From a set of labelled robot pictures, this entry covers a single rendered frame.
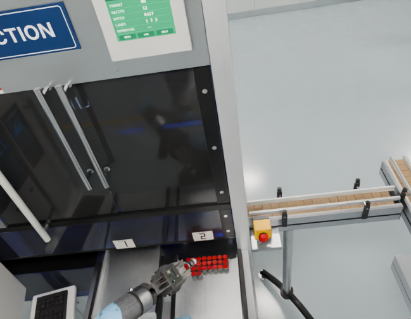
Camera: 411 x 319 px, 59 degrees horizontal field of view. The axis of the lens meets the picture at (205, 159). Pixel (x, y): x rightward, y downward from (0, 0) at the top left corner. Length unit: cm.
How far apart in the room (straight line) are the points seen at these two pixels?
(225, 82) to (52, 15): 47
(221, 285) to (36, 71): 106
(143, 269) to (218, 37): 109
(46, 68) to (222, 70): 48
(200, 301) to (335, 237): 146
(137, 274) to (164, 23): 111
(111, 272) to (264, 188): 168
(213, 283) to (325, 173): 184
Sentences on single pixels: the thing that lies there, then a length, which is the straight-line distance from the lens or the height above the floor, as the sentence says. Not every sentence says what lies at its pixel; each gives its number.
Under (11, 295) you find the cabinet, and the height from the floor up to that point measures 92.
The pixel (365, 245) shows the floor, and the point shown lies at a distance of 281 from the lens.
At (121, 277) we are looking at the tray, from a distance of 172.
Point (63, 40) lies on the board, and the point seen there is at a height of 193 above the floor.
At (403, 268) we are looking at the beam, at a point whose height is 55.
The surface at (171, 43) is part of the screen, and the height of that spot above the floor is 188.
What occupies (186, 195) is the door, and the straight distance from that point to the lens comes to 137.
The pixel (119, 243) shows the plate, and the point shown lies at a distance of 163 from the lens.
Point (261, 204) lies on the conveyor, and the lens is 175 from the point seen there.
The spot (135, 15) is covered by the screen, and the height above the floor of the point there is 197.
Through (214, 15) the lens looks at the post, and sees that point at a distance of 96.
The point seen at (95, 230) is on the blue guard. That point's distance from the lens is 158.
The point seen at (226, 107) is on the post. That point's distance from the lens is 110.
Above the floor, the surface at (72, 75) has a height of 183.
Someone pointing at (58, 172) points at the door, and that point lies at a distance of 137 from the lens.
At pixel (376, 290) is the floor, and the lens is 265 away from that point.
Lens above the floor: 229
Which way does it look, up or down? 43 degrees down
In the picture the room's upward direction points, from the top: 11 degrees counter-clockwise
